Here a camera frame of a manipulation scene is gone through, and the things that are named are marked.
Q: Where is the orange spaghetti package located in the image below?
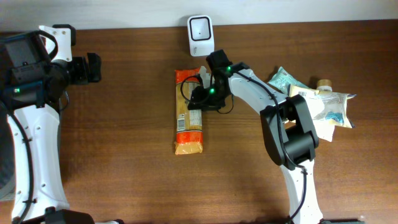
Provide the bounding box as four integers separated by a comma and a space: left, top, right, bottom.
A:
175, 68, 203, 155

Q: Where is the teal wet wipes pack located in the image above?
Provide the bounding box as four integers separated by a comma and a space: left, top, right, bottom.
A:
268, 67, 308, 95

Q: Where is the white tube with cork cap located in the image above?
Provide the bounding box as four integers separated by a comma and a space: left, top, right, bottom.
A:
315, 78, 336, 143

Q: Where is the white snack bag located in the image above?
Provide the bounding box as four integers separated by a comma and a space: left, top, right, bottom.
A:
289, 85, 356, 128

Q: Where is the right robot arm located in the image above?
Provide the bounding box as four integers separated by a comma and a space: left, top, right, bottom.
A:
188, 50, 323, 223

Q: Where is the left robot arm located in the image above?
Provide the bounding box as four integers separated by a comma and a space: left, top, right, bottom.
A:
1, 24, 101, 223

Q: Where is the grey plastic mesh basket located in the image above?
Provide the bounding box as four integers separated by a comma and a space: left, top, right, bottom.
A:
1, 106, 16, 202

